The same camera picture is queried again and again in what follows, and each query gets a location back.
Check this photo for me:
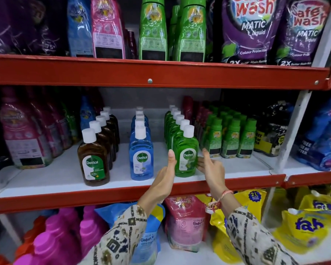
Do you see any green fabric conditioner bottle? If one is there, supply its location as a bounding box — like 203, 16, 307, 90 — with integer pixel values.
138, 0, 168, 61
168, 5, 181, 61
61, 101, 81, 144
173, 0, 207, 63

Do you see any group of small green-capped bottles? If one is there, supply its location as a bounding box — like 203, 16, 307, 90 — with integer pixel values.
201, 104, 257, 159

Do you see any person's left forearm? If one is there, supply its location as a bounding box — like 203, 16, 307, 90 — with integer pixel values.
79, 188, 171, 265

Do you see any person's left hand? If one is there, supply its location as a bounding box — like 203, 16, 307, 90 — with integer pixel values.
150, 149, 177, 195

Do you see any dark red bottle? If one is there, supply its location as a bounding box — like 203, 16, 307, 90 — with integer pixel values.
124, 28, 140, 60

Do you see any green antiseptic bottle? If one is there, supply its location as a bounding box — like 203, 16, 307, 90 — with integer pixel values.
173, 125, 200, 178

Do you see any person's right hand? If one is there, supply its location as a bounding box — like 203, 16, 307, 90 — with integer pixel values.
197, 148, 227, 199

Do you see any group of dark red bottles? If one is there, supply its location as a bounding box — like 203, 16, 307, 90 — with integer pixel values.
182, 96, 213, 142

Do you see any white metal shelf upright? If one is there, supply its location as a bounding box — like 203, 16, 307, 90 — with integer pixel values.
261, 0, 331, 230

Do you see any magenta plastic bottle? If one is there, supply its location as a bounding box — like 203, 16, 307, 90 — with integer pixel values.
13, 253, 35, 265
33, 215, 83, 265
57, 207, 82, 233
79, 205, 109, 258

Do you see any purple detergent pouch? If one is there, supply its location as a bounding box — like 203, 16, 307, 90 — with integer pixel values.
22, 0, 70, 56
220, 0, 287, 65
274, 0, 331, 67
0, 0, 31, 55

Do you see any row of green antiseptic liquids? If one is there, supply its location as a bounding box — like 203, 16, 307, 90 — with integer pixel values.
164, 105, 192, 151

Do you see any person's right forearm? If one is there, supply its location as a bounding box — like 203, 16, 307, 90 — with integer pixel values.
210, 190, 300, 265

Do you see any pink fabric conditioner bottle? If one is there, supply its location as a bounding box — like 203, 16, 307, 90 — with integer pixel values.
28, 89, 64, 158
45, 92, 73, 150
0, 88, 53, 170
91, 0, 126, 59

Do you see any pink refill pouch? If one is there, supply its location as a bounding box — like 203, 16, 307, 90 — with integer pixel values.
164, 194, 211, 253

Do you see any blue fabric conditioner bottle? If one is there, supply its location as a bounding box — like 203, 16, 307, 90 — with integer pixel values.
79, 96, 96, 131
67, 0, 94, 58

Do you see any red and white thread bracelet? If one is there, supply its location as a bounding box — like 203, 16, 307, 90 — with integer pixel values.
205, 189, 234, 215

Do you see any yellow refill pouch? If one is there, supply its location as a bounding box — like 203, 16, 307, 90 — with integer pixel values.
194, 189, 267, 264

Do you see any blue detergent pouch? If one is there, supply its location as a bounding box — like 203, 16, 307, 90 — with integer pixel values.
292, 90, 331, 172

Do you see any blue refill pouch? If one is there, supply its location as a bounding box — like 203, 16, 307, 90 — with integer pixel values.
95, 202, 166, 265

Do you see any black detergent pouch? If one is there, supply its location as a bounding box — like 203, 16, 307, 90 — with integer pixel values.
254, 100, 294, 158

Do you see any brown antiseptic bottle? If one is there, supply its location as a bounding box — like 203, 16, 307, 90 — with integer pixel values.
89, 120, 113, 171
103, 107, 120, 145
77, 128, 110, 187
96, 115, 117, 162
100, 111, 119, 153

